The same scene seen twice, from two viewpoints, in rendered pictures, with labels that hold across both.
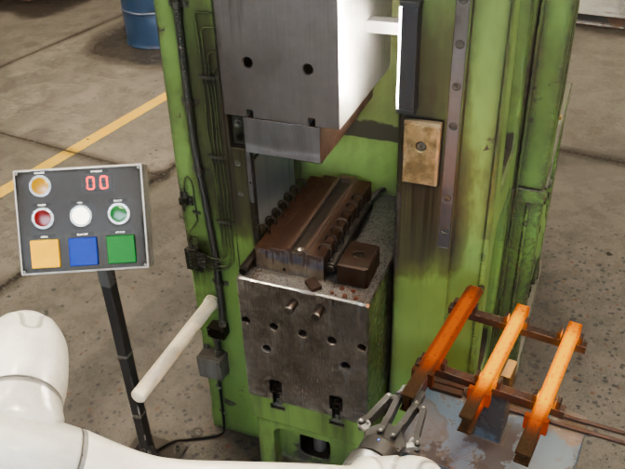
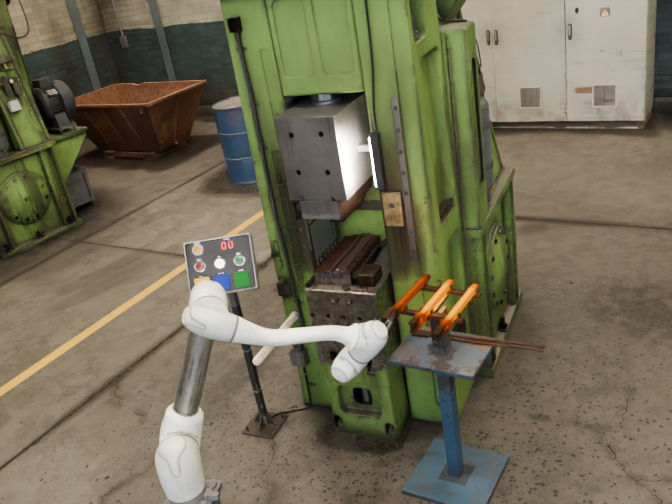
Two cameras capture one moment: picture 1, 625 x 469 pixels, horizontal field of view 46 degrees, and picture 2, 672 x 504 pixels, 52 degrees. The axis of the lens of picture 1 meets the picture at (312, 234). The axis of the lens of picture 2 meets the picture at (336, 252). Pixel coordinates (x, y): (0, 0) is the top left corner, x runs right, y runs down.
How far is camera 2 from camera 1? 1.51 m
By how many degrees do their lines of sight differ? 10
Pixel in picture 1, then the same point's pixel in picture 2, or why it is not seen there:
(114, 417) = (242, 404)
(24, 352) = (211, 289)
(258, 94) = (305, 188)
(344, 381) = not seen: hidden behind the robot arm
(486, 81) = (417, 168)
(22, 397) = (213, 301)
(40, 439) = (221, 314)
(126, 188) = (242, 246)
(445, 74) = (396, 167)
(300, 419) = not seen: hidden behind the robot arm
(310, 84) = (329, 179)
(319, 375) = not seen: hidden behind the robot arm
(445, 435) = (418, 353)
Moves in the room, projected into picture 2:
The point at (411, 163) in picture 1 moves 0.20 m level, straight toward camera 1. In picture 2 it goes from (388, 215) to (384, 233)
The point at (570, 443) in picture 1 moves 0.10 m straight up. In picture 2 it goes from (483, 350) to (482, 330)
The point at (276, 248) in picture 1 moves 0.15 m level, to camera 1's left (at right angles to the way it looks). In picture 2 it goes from (324, 271) to (294, 275)
